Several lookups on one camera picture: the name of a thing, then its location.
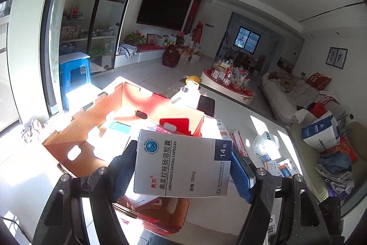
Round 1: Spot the barred window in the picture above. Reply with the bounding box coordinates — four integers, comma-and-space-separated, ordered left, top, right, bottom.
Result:
234, 26, 261, 54

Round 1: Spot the white red medicine box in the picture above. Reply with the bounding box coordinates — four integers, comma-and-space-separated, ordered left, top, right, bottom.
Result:
231, 129, 250, 159

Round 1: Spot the black phone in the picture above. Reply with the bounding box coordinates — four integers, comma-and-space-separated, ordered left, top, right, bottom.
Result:
197, 95, 215, 118

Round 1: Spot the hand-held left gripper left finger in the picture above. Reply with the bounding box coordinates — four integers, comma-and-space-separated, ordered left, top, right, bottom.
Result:
33, 139, 138, 245

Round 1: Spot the red cardboard box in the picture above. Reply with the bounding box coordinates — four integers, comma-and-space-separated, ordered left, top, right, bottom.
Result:
42, 81, 207, 235

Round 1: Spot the dark landscape wall picture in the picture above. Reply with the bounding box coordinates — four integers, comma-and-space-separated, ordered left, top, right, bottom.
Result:
279, 57, 296, 68

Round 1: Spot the blue white paper bag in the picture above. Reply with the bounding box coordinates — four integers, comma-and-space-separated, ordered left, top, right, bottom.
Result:
301, 111, 343, 153

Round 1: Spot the large white orange medicine box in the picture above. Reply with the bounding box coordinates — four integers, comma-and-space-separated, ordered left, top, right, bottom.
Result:
277, 158, 299, 178

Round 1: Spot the dark red bag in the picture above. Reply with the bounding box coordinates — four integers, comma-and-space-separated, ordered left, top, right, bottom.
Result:
162, 45, 181, 68

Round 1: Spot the pile of folded clothes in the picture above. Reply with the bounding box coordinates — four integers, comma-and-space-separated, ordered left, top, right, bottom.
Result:
315, 152, 356, 200

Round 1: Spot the white teal medicine box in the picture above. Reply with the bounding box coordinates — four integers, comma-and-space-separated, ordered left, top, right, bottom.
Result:
93, 120, 135, 162

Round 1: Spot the red patterned cushion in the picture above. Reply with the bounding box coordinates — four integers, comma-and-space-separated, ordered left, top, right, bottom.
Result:
327, 136, 359, 162

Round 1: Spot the potted plant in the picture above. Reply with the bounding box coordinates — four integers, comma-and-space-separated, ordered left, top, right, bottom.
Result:
124, 30, 147, 46

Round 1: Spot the glass door cabinet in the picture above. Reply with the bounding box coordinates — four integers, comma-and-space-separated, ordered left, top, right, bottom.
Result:
47, 0, 150, 116

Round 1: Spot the silver capsule box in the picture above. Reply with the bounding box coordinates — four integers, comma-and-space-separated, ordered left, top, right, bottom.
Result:
133, 129, 233, 200

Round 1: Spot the olive green sofa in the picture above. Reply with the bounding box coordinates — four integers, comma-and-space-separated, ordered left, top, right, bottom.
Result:
291, 121, 364, 202

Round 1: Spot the white sofa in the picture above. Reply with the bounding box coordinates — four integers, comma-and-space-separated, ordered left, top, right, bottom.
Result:
261, 71, 324, 125

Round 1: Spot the cluttered round coffee table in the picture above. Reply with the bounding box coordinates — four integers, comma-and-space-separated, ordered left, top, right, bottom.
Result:
200, 58, 255, 105

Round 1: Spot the red wall banner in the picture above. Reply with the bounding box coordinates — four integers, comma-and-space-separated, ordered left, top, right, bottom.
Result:
183, 0, 205, 34

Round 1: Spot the white blue medicine box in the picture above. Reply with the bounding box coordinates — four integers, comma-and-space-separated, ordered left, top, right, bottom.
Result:
261, 154, 280, 171

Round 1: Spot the crumpled grey cloth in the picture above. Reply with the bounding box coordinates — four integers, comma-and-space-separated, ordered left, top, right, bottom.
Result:
20, 118, 53, 145

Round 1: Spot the framed wall picture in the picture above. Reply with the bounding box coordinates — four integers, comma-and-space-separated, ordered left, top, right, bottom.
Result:
326, 47, 348, 70

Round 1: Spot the striped cloth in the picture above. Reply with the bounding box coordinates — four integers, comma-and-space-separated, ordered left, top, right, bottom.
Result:
118, 44, 139, 57

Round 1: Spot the clear plastic container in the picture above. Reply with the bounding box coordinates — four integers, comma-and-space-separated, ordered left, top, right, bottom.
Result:
254, 130, 281, 155

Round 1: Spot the white television bench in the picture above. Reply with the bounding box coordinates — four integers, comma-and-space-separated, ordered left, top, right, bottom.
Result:
113, 44, 172, 69

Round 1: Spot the blue plastic stool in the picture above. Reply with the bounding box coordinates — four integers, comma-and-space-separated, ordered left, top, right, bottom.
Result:
59, 57, 92, 112

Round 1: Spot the dining table with chairs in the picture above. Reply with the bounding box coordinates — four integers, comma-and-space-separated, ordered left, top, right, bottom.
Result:
232, 50, 259, 70

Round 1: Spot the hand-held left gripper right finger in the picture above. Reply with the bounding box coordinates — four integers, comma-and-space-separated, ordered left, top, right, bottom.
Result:
229, 144, 324, 245

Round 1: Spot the red flower decoration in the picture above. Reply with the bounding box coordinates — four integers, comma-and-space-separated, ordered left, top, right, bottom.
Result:
192, 20, 205, 43

